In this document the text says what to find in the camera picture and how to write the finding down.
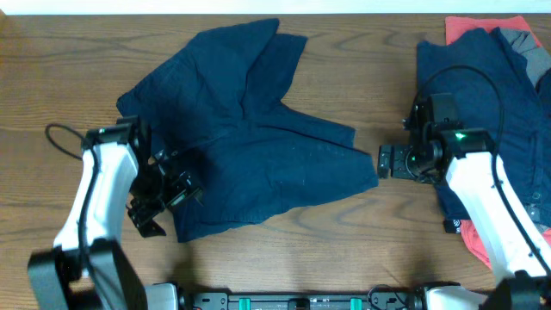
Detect navy blue shorts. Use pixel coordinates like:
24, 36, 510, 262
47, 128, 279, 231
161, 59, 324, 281
116, 18, 378, 243

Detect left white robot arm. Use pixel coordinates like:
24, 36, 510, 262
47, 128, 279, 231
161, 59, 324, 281
28, 116, 201, 309

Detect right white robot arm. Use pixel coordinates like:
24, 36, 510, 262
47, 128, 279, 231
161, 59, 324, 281
377, 129, 550, 309

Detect navy garment on pile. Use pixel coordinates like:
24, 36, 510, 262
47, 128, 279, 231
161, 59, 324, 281
417, 28, 550, 226

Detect red garment on pile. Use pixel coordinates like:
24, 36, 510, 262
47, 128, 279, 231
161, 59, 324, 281
445, 15, 543, 269

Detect grey garment on pile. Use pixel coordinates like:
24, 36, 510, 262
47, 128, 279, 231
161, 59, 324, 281
500, 28, 550, 87

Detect right black cable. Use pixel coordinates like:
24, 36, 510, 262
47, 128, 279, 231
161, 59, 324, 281
412, 64, 551, 276

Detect black cable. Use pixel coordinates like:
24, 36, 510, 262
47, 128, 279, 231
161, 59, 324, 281
44, 123, 104, 310
412, 64, 551, 276

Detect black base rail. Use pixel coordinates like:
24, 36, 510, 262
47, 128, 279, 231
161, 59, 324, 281
177, 284, 427, 310

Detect left black cable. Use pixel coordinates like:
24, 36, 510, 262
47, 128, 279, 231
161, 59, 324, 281
44, 123, 104, 310

